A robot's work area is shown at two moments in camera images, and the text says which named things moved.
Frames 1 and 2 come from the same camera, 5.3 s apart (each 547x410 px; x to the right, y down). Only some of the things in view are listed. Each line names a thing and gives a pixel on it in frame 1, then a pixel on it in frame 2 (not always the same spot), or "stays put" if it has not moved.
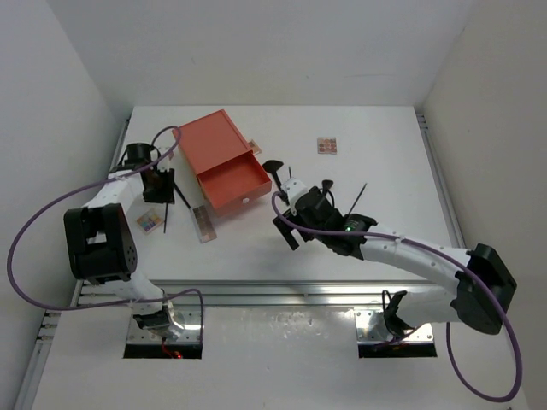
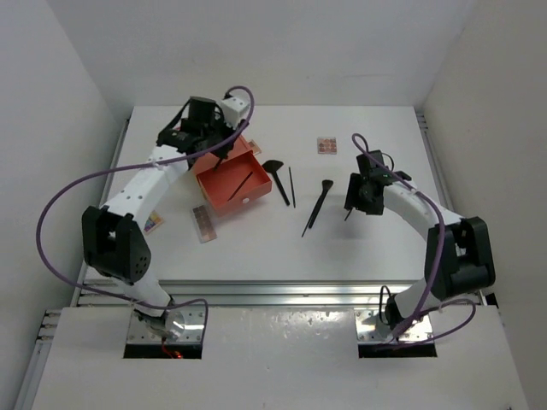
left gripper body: x=161 y=190 → x=216 y=132
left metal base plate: x=184 y=327 stays put
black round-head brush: x=176 y=187 → x=240 y=186
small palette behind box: x=255 y=148 stays put
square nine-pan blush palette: x=326 y=145 stays put
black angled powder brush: x=326 y=184 stays put
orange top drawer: x=231 y=184 stays put
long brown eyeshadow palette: x=203 y=224 stays put
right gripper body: x=310 y=237 → x=357 y=196
